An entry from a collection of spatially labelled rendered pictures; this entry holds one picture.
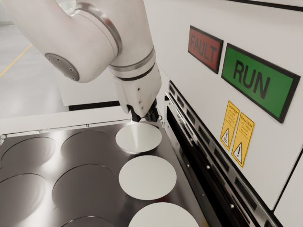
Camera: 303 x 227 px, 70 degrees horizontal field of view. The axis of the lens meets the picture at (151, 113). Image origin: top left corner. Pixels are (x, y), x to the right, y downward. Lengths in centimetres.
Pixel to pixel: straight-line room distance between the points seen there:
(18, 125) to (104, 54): 53
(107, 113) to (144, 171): 36
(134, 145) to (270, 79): 30
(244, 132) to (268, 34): 11
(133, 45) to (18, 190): 30
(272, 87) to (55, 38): 22
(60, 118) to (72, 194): 39
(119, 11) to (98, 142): 28
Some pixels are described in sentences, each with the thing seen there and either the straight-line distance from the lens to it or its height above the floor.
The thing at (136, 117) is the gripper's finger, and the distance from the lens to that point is 43.
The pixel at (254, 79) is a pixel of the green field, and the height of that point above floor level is 110.
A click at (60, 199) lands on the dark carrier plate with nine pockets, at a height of 90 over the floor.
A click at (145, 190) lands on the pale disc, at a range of 37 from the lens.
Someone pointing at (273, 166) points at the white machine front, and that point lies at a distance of 26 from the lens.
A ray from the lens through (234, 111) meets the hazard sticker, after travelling 30.
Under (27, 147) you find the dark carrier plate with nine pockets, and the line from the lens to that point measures 52.
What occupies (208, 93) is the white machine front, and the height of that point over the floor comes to 103.
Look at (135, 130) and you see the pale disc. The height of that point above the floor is 90.
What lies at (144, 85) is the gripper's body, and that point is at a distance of 39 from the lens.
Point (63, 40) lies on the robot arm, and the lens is 26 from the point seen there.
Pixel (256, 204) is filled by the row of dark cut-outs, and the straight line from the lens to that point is 30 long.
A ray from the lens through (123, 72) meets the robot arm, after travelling 35.
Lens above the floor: 119
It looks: 32 degrees down
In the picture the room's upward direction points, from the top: straight up
